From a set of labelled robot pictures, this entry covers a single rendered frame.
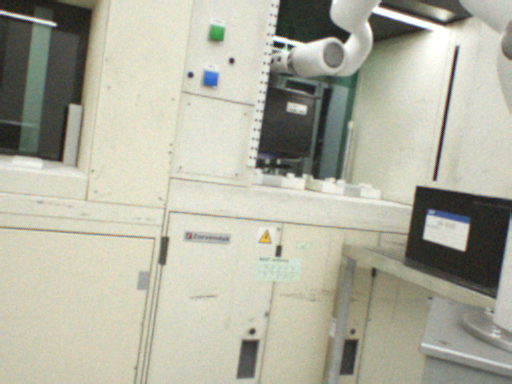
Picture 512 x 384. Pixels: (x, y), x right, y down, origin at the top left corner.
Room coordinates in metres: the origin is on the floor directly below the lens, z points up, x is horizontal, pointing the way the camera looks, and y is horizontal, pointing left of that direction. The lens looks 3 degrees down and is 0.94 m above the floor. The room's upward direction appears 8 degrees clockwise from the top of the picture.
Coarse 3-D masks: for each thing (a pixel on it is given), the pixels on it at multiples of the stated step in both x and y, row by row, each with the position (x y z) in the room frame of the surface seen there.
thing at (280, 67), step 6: (276, 54) 1.46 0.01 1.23; (282, 54) 1.44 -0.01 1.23; (288, 54) 1.43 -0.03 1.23; (276, 60) 1.46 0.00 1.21; (282, 60) 1.43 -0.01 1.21; (270, 66) 1.48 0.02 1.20; (276, 66) 1.45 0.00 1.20; (282, 66) 1.43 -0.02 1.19; (288, 66) 1.43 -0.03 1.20; (270, 72) 1.50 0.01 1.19; (276, 72) 1.49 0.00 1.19; (282, 72) 1.47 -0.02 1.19; (288, 72) 1.46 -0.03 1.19; (294, 78) 1.54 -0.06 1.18
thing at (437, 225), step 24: (432, 192) 1.19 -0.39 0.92; (456, 192) 1.11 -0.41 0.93; (432, 216) 1.17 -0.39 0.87; (456, 216) 1.10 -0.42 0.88; (480, 216) 1.04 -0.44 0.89; (504, 216) 1.00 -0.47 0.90; (408, 240) 1.24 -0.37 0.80; (432, 240) 1.16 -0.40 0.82; (456, 240) 1.09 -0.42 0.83; (480, 240) 1.03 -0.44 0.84; (504, 240) 1.01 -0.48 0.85; (432, 264) 1.15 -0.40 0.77; (456, 264) 1.08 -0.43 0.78; (480, 264) 1.02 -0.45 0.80
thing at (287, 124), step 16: (272, 80) 1.56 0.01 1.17; (272, 96) 1.47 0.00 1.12; (288, 96) 1.49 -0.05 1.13; (304, 96) 1.51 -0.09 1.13; (272, 112) 1.47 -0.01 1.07; (288, 112) 1.49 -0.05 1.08; (304, 112) 1.51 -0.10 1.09; (272, 128) 1.47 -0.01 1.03; (288, 128) 1.49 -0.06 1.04; (304, 128) 1.51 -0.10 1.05; (272, 144) 1.47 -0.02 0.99; (288, 144) 1.49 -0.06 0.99; (304, 144) 1.51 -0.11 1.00; (256, 160) 1.45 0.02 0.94; (272, 160) 1.68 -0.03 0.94
